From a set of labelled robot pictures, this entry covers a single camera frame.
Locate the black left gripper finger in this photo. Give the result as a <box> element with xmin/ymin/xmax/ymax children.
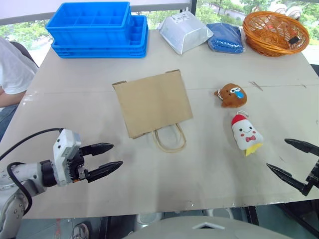
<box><xmin>84</xmin><ymin>160</ymin><xmax>124</xmax><ymax>184</ymax></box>
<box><xmin>79</xmin><ymin>142</ymin><xmax>115</xmax><ymax>157</ymax></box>

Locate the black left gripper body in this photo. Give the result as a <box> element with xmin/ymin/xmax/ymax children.
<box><xmin>65</xmin><ymin>146</ymin><xmax>90</xmax><ymax>184</ymax></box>

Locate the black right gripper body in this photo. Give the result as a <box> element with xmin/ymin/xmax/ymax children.
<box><xmin>305</xmin><ymin>157</ymin><xmax>319</xmax><ymax>190</ymax></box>

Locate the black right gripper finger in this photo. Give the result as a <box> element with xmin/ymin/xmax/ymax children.
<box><xmin>266</xmin><ymin>163</ymin><xmax>316</xmax><ymax>197</ymax></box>
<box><xmin>284</xmin><ymin>138</ymin><xmax>319</xmax><ymax>158</ymax></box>

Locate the blue stacking crate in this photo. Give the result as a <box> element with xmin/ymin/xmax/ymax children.
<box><xmin>51</xmin><ymin>14</ymin><xmax>149</xmax><ymax>59</ymax></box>

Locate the blue cloth in plastic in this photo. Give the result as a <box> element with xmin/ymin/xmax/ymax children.
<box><xmin>206</xmin><ymin>22</ymin><xmax>247</xmax><ymax>54</ymax></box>

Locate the black table leg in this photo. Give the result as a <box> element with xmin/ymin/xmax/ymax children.
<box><xmin>245</xmin><ymin>205</ymin><xmax>260</xmax><ymax>227</ymax></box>

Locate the person in white shirt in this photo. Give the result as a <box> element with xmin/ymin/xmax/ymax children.
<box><xmin>0</xmin><ymin>37</ymin><xmax>39</xmax><ymax>142</ymax></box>

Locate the brown plush toy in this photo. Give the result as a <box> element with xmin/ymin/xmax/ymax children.
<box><xmin>213</xmin><ymin>83</ymin><xmax>248</xmax><ymax>108</ymax></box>

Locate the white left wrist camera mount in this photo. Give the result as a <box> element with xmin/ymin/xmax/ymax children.
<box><xmin>52</xmin><ymin>128</ymin><xmax>82</xmax><ymax>187</ymax></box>

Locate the grey robot torso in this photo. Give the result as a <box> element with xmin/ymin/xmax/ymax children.
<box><xmin>122</xmin><ymin>215</ymin><xmax>275</xmax><ymax>239</ymax></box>

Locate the orange wicker basket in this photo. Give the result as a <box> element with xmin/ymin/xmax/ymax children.
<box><xmin>242</xmin><ymin>11</ymin><xmax>310</xmax><ymax>57</ymax></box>

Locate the sandalled foot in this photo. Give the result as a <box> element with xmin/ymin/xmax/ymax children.
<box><xmin>72</xmin><ymin>223</ymin><xmax>90</xmax><ymax>239</ymax></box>

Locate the blue compartment crate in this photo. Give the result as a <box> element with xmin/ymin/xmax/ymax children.
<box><xmin>45</xmin><ymin>1</ymin><xmax>133</xmax><ymax>46</ymax></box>

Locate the brown paper bag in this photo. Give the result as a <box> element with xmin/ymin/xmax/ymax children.
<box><xmin>111</xmin><ymin>69</ymin><xmax>194</xmax><ymax>153</ymax></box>

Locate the white plastic-wrapped container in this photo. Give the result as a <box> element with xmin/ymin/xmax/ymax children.
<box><xmin>159</xmin><ymin>7</ymin><xmax>214</xmax><ymax>55</ymax></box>

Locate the white red plush toy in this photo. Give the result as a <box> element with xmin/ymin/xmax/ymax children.
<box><xmin>231</xmin><ymin>110</ymin><xmax>264</xmax><ymax>157</ymax></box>

